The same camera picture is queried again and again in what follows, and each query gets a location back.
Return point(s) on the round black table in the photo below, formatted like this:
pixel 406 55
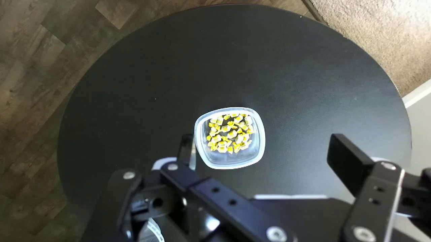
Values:
pixel 261 90

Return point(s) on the clear plastic bowl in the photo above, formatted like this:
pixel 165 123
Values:
pixel 223 160

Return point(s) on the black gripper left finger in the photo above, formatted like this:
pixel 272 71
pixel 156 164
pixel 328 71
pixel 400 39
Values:
pixel 195 207

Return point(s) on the yellow food pieces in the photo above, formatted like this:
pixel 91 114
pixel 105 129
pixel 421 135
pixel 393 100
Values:
pixel 229 133

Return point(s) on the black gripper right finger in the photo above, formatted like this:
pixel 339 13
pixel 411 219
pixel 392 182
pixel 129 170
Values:
pixel 381 189

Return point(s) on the beige carpet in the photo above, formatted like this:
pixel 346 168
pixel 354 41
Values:
pixel 394 32

